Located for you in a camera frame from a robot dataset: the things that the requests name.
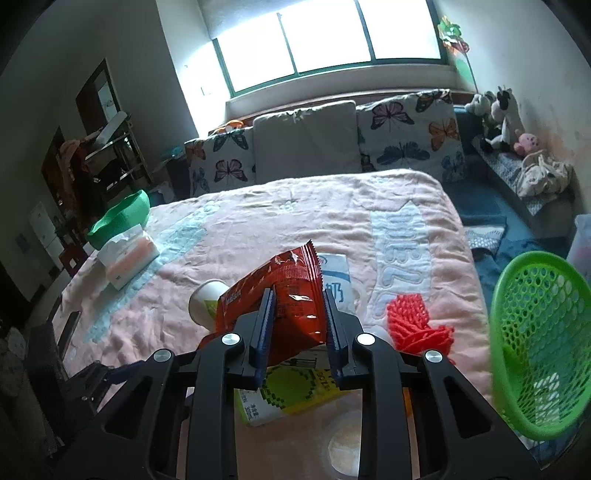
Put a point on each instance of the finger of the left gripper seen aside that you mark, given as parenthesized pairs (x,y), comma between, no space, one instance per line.
(94,380)

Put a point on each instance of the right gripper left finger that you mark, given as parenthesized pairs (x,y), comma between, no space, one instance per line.
(238,359)

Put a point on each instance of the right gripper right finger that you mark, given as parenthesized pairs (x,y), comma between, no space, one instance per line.
(358,359)

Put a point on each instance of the red snack bag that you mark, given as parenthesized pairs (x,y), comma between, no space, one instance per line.
(299,322)

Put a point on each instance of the white blue milk carton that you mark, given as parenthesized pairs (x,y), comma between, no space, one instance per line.
(346,290)

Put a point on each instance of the red foam fruit net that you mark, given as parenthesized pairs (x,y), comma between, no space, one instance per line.
(409,326)

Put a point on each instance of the green plastic mesh basket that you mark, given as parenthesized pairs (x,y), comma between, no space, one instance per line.
(540,344)

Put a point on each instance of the yellow green drink carton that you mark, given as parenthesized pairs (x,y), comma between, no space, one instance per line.
(289,388)

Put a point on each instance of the white green paper cup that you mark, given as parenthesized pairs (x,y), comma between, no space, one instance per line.
(203,301)

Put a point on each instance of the pink quilted blanket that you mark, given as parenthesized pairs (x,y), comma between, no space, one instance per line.
(401,234)

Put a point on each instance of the clear plastic cup lid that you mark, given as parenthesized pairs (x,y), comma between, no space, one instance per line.
(343,447)

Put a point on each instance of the tissue pack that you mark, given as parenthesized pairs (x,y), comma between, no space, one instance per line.
(126,254)

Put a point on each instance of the plain white cushion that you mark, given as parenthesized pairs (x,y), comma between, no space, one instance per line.
(320,140)

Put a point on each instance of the blue sofa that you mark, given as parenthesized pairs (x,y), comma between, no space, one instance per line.
(500,225)

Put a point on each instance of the left butterfly cushion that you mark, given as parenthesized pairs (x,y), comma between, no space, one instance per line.
(220,162)

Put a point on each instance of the butterfly cushion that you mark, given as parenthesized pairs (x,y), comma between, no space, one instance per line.
(220,162)
(418,131)

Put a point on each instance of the right butterfly cushion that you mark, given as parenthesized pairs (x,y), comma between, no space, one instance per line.
(418,131)

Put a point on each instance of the dark shelf rack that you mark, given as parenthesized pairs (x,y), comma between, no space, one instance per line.
(96,171)

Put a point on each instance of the clear plastic storage box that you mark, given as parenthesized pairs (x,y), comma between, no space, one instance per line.
(579,255)

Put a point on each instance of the crumpled beige cloth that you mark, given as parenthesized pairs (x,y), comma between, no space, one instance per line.
(541,173)

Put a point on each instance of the pink plush toy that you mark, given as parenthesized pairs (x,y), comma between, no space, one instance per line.
(526,143)

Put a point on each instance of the grey white plush toy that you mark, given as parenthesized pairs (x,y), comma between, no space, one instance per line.
(480,105)

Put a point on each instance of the cow plush toy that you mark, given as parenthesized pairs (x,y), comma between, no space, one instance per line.
(505,112)

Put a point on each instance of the colourful pinwheel toy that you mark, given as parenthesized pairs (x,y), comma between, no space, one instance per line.
(451,36)

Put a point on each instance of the window with green frame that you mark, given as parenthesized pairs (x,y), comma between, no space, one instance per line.
(262,43)

